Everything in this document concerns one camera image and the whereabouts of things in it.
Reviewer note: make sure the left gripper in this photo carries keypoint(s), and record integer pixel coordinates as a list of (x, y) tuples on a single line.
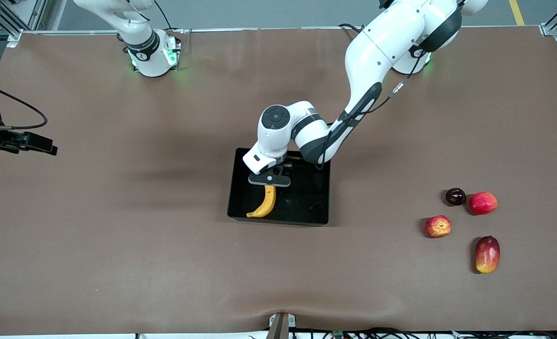
[(288, 169)]

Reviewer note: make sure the yellow banana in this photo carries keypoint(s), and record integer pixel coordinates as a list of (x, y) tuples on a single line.
[(268, 202)]

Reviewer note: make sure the black plastic box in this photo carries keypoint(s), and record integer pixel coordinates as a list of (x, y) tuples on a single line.
[(302, 202)]

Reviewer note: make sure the small red yellow apple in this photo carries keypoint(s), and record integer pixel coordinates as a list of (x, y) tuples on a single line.
[(438, 227)]

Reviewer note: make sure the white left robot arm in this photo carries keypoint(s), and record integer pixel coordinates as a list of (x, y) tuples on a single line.
[(387, 42)]

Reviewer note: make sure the brown table cover mat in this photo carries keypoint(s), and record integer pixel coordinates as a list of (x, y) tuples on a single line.
[(118, 259)]

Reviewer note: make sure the dark purple plum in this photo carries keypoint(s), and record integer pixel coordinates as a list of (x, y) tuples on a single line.
[(455, 197)]

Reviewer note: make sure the red peach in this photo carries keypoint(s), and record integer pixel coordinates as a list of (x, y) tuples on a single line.
[(483, 203)]

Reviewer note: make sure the red yellow mango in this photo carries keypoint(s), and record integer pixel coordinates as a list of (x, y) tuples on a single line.
[(487, 254)]

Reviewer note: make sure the metal clamp bracket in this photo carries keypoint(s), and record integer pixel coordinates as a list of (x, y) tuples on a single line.
[(291, 320)]

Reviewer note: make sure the brown camera post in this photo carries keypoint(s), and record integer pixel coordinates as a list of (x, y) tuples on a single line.
[(278, 329)]

